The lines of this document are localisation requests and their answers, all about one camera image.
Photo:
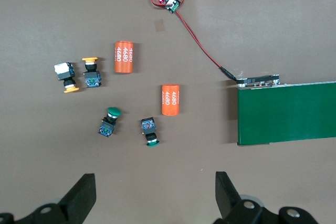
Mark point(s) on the yellow mushroom push button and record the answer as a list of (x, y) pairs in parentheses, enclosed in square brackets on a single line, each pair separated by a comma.
[(92, 77), (65, 74)]

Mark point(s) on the green conveyor belt unit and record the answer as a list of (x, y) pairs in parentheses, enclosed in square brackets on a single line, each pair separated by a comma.
[(283, 113)]

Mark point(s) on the small controller circuit board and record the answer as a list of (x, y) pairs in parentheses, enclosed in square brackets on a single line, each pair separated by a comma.
[(170, 2)]

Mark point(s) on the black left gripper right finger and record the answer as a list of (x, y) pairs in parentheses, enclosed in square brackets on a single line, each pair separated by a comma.
[(225, 195)]

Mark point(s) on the brown square tape patch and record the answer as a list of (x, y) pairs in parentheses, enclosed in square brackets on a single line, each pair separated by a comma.
[(159, 26)]

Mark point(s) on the orange cylinder printed 4680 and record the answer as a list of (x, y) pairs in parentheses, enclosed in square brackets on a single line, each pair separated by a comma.
[(170, 100), (124, 61)]

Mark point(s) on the green mushroom push button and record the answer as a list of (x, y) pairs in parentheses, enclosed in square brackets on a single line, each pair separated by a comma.
[(111, 117), (148, 127)]

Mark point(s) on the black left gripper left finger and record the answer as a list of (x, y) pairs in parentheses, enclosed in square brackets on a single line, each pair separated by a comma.
[(78, 197)]

